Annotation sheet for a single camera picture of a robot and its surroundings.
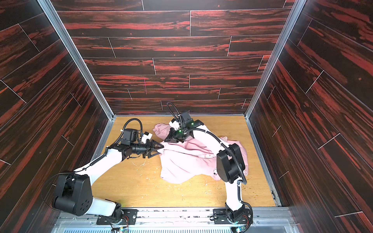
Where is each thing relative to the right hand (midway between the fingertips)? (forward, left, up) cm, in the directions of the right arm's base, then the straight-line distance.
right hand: (166, 139), depth 85 cm
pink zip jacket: (-6, -14, -11) cm, 19 cm away
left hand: (-7, +1, 0) cm, 7 cm away
